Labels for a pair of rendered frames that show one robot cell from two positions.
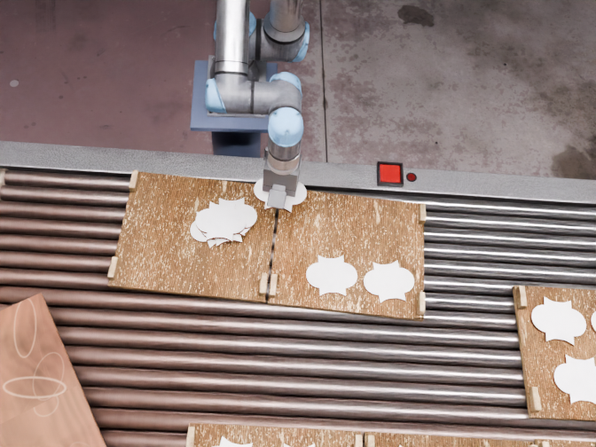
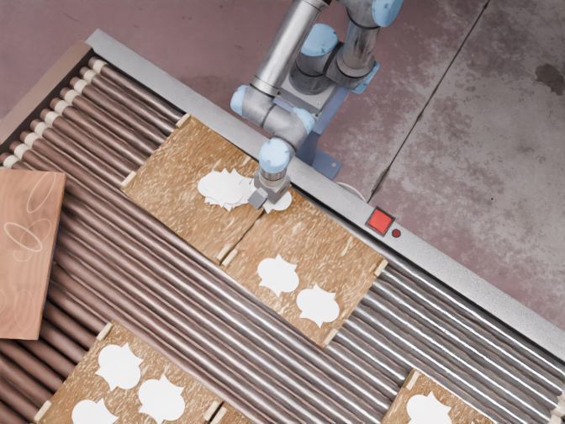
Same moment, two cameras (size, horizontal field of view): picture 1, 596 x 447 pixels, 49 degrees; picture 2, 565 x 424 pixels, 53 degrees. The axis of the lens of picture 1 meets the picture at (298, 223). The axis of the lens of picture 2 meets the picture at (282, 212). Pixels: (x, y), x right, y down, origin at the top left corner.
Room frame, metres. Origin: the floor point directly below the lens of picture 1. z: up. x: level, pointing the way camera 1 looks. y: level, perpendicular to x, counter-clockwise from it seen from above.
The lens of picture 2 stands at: (0.39, -0.27, 2.69)
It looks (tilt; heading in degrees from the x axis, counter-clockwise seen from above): 72 degrees down; 31
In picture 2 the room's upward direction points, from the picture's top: 9 degrees clockwise
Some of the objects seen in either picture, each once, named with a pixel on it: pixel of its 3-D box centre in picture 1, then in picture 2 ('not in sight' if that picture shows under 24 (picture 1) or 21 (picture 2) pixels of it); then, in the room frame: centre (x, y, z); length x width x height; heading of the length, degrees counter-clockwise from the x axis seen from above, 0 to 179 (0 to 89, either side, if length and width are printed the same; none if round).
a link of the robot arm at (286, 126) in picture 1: (285, 133); (274, 159); (0.86, 0.06, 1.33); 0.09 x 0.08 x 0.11; 8
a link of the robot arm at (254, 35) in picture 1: (237, 37); (318, 49); (1.31, 0.25, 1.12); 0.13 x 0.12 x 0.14; 98
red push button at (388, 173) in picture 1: (389, 174); (379, 221); (1.05, -0.25, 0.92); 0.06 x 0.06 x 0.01; 6
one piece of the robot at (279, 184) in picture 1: (278, 178); (266, 186); (0.83, 0.06, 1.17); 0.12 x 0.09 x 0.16; 177
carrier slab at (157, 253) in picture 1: (197, 234); (203, 187); (0.76, 0.27, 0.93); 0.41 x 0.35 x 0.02; 93
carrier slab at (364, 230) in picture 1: (348, 252); (304, 264); (0.78, -0.15, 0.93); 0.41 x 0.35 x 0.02; 92
